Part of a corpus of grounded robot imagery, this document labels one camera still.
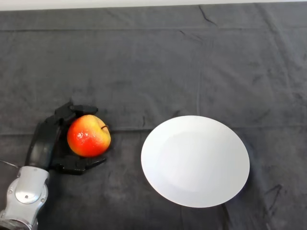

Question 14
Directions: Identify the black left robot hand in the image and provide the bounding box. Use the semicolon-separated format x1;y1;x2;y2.
24;101;107;176

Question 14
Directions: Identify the red and yellow apple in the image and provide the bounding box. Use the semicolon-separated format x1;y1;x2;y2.
67;114;112;158

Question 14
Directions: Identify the white round plate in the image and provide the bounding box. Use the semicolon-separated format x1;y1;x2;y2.
141;115;250;208

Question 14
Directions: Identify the black table cloth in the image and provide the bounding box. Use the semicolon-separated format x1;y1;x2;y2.
0;2;307;230

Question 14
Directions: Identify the thin wrist cable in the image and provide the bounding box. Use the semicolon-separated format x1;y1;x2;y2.
0;160;20;169

